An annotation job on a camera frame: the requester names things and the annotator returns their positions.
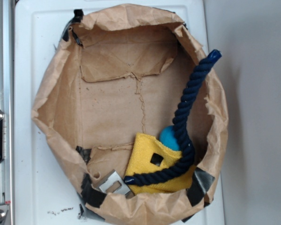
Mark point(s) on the yellow knitted cloth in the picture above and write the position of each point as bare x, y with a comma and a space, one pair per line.
150, 155

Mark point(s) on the brown paper bag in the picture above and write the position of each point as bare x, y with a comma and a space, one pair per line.
102, 60

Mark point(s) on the aluminium frame rail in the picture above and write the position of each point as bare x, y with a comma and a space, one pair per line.
7, 12

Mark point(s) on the light blue ball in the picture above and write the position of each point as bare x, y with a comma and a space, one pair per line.
168, 139

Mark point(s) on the silver metal block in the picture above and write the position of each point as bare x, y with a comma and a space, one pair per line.
113, 183

